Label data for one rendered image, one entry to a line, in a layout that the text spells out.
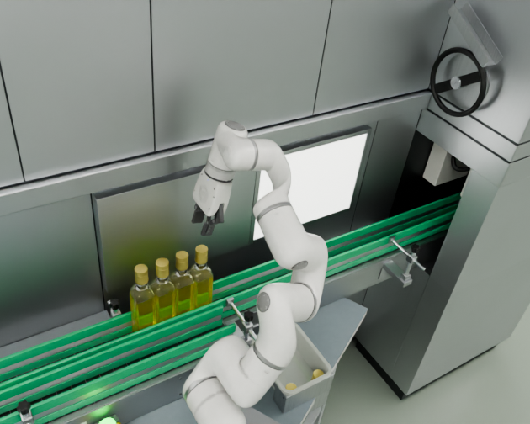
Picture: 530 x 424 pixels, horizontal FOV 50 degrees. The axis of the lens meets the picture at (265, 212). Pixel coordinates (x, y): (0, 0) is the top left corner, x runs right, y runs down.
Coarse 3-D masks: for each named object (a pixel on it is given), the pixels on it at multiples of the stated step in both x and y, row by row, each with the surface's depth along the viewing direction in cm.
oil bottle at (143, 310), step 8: (136, 296) 148; (144, 296) 148; (152, 296) 150; (136, 304) 148; (144, 304) 150; (152, 304) 151; (136, 312) 151; (144, 312) 152; (152, 312) 153; (136, 320) 153; (144, 320) 153; (152, 320) 155; (136, 328) 156
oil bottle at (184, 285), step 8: (176, 272) 155; (176, 280) 153; (184, 280) 154; (192, 280) 155; (176, 288) 154; (184, 288) 155; (192, 288) 156; (176, 296) 156; (184, 296) 157; (192, 296) 159; (176, 304) 158; (184, 304) 159; (192, 304) 161; (176, 312) 160; (184, 312) 161
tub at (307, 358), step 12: (300, 336) 175; (300, 348) 176; (312, 348) 171; (300, 360) 175; (312, 360) 172; (324, 360) 167; (288, 372) 171; (300, 372) 172; (312, 372) 172; (324, 372) 168; (300, 384) 168; (312, 384) 161
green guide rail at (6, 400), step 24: (216, 312) 163; (144, 336) 153; (168, 336) 158; (192, 336) 164; (96, 360) 147; (120, 360) 153; (24, 384) 138; (48, 384) 143; (72, 384) 148; (0, 408) 139
